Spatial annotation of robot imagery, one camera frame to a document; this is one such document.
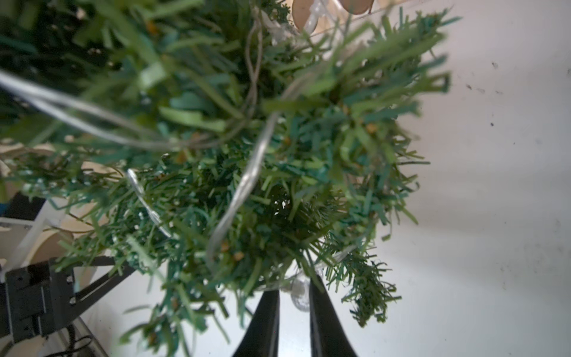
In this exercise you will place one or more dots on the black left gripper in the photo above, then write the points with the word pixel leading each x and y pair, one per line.
pixel 40 299

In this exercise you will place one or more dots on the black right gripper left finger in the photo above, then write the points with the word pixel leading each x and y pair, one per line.
pixel 262 336

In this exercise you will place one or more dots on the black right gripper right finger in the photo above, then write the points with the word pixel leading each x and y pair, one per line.
pixel 327 337

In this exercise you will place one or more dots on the small green christmas tree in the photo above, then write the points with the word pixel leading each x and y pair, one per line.
pixel 329 178

